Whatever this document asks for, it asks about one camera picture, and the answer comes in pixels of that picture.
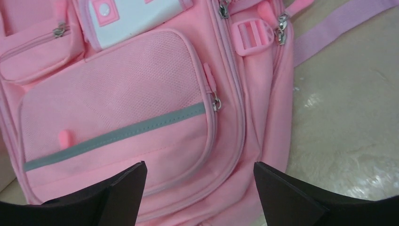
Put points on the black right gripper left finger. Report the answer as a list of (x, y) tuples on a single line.
[(112, 202)]

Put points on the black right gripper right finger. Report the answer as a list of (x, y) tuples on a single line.
[(288, 201)]

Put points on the pink student backpack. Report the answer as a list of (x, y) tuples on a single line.
[(199, 90)]

